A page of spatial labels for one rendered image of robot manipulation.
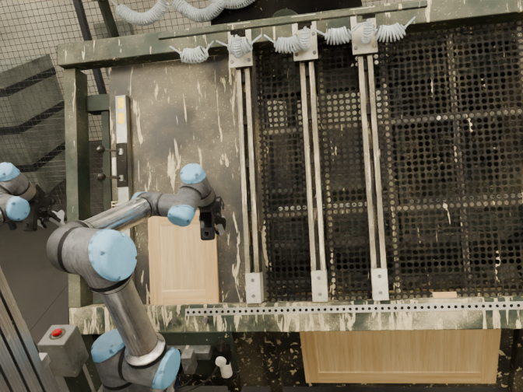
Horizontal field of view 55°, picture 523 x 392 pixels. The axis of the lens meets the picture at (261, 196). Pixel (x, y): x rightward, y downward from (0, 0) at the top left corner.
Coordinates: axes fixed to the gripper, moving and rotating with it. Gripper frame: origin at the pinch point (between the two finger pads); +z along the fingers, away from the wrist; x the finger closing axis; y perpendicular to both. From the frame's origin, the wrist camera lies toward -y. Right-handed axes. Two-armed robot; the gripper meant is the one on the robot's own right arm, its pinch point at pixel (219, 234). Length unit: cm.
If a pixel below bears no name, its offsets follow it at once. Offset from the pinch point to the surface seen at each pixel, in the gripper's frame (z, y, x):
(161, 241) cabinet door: 29.2, 15.2, 36.5
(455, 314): 46, -12, -86
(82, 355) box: 42, -32, 67
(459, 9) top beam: -21, 87, -93
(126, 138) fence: 2, 54, 51
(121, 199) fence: 17, 30, 54
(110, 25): -4, 133, 78
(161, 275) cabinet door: 37, 2, 37
